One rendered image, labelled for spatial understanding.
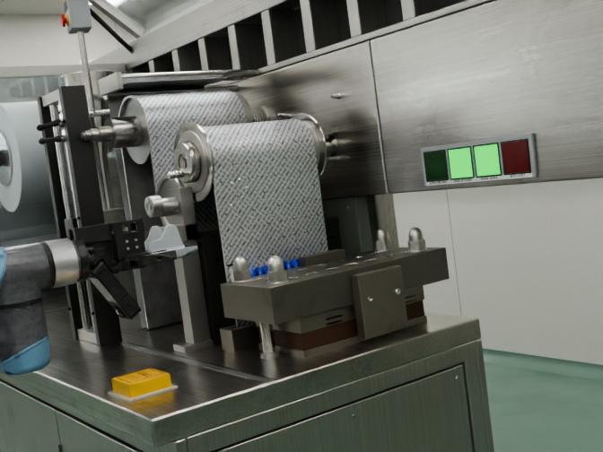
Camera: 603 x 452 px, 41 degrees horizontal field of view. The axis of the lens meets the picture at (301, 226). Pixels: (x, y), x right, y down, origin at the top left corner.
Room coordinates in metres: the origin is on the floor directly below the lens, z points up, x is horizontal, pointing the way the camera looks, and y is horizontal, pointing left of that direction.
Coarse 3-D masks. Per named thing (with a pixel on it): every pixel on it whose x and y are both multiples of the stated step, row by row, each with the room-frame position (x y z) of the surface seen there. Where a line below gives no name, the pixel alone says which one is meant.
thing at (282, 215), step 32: (224, 192) 1.46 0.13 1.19; (256, 192) 1.50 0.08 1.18; (288, 192) 1.54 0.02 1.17; (224, 224) 1.46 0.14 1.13; (256, 224) 1.49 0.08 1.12; (288, 224) 1.54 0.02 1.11; (320, 224) 1.58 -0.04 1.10; (224, 256) 1.45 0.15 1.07; (256, 256) 1.49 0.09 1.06; (288, 256) 1.53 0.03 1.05
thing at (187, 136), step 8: (184, 136) 1.51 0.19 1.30; (192, 136) 1.48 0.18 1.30; (312, 136) 1.60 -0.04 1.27; (200, 144) 1.46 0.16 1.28; (200, 152) 1.46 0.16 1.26; (200, 176) 1.47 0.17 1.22; (184, 184) 1.53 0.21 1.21; (192, 184) 1.50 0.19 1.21; (200, 184) 1.48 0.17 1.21; (192, 192) 1.51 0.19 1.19
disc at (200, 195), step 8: (184, 128) 1.51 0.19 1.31; (192, 128) 1.48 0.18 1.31; (200, 128) 1.46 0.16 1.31; (176, 136) 1.54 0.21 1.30; (200, 136) 1.46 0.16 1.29; (176, 144) 1.54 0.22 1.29; (208, 144) 1.44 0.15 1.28; (208, 152) 1.44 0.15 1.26; (208, 160) 1.45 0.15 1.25; (208, 168) 1.45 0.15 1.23; (208, 176) 1.45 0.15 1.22; (208, 184) 1.46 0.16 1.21; (200, 192) 1.49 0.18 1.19; (208, 192) 1.46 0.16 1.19; (200, 200) 1.49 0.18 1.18
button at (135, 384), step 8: (120, 376) 1.25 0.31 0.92; (128, 376) 1.24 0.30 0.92; (136, 376) 1.23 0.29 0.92; (144, 376) 1.23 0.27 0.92; (152, 376) 1.22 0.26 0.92; (160, 376) 1.22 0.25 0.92; (168, 376) 1.23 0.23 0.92; (112, 384) 1.24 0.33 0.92; (120, 384) 1.21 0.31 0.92; (128, 384) 1.19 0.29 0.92; (136, 384) 1.20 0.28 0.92; (144, 384) 1.20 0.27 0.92; (152, 384) 1.21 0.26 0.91; (160, 384) 1.22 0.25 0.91; (168, 384) 1.22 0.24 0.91; (120, 392) 1.22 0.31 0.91; (128, 392) 1.19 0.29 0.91; (136, 392) 1.19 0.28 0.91; (144, 392) 1.20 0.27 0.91
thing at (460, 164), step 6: (450, 150) 1.41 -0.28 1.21; (456, 150) 1.40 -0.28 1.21; (462, 150) 1.39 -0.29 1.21; (468, 150) 1.37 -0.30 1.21; (450, 156) 1.41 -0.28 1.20; (456, 156) 1.40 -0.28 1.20; (462, 156) 1.39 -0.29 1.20; (468, 156) 1.38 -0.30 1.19; (450, 162) 1.41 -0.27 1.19; (456, 162) 1.40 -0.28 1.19; (462, 162) 1.39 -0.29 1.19; (468, 162) 1.38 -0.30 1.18; (450, 168) 1.41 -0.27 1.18; (456, 168) 1.40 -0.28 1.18; (462, 168) 1.39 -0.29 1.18; (468, 168) 1.38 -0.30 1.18; (456, 174) 1.40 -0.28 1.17; (462, 174) 1.39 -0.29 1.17; (468, 174) 1.38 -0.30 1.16
